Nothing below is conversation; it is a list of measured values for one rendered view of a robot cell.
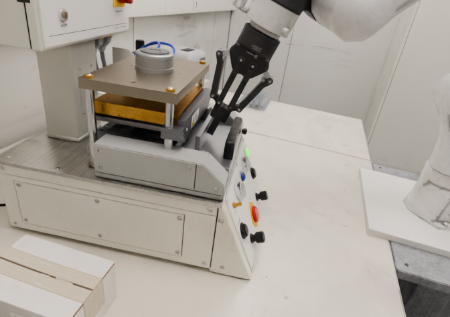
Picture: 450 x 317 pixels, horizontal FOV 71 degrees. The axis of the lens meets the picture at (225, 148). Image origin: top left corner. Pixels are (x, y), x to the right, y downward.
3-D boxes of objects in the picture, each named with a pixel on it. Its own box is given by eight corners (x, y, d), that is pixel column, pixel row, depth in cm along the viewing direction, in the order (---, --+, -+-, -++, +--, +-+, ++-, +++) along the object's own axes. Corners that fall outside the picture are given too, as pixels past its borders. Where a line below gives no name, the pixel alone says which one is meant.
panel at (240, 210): (252, 273, 66) (224, 200, 59) (260, 193, 93) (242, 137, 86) (260, 271, 66) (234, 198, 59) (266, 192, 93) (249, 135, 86)
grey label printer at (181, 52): (149, 78, 172) (150, 45, 165) (169, 72, 189) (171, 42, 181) (189, 88, 165) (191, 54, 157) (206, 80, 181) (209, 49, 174)
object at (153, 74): (50, 119, 60) (41, 48, 54) (123, 80, 87) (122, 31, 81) (174, 141, 57) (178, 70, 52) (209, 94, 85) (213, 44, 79)
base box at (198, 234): (11, 229, 70) (-6, 162, 62) (98, 153, 103) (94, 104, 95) (250, 281, 65) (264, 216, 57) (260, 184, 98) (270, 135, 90)
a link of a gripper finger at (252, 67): (252, 57, 64) (258, 61, 64) (228, 104, 69) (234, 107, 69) (250, 61, 60) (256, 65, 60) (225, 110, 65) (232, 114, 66)
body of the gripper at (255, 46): (242, 21, 56) (219, 68, 60) (283, 44, 56) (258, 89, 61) (246, 18, 63) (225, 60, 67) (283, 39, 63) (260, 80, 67)
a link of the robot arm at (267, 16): (301, 16, 53) (284, 45, 56) (298, 12, 64) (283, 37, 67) (236, -22, 52) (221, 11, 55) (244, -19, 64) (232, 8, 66)
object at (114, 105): (93, 119, 62) (90, 71, 58) (138, 89, 82) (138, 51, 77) (178, 135, 60) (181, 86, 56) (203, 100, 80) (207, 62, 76)
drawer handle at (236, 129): (222, 158, 64) (225, 141, 62) (232, 131, 78) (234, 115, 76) (232, 160, 64) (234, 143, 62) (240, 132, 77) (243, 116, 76)
